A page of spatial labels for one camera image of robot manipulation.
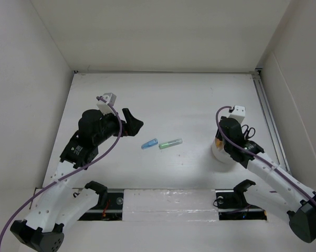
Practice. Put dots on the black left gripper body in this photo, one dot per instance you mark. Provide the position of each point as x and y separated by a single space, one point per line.
111 126

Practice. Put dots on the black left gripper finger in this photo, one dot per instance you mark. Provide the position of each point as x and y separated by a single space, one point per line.
132 127
129 118

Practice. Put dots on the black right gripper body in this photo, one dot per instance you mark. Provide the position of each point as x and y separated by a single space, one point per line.
227 148

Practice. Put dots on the black handled scissors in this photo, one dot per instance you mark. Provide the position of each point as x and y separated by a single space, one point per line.
248 132

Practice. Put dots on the yellow capped pink highlighter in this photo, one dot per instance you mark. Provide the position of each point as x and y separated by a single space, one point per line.
218 143

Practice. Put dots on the green capped highlighter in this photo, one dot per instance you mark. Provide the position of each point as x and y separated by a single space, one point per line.
169 144

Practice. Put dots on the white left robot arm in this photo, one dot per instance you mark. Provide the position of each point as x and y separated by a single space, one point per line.
43 229

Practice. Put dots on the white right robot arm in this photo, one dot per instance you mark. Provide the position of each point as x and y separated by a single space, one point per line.
288 199

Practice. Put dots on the blue correction tape dispenser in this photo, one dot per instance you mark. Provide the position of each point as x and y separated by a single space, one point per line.
149 144

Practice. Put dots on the white round divided container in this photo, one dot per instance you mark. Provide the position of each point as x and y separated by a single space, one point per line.
221 154

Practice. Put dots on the white foam front board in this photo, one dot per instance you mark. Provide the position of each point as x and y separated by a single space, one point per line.
168 205

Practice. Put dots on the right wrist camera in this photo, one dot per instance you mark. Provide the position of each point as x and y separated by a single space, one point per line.
238 113

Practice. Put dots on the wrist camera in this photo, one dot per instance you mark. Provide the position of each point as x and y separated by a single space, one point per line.
238 113
105 102

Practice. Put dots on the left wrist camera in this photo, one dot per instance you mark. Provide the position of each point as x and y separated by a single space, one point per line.
105 102

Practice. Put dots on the aluminium rail at table edge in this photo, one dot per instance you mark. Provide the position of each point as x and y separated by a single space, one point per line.
269 119

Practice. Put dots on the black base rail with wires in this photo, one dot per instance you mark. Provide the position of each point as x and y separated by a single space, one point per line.
228 209

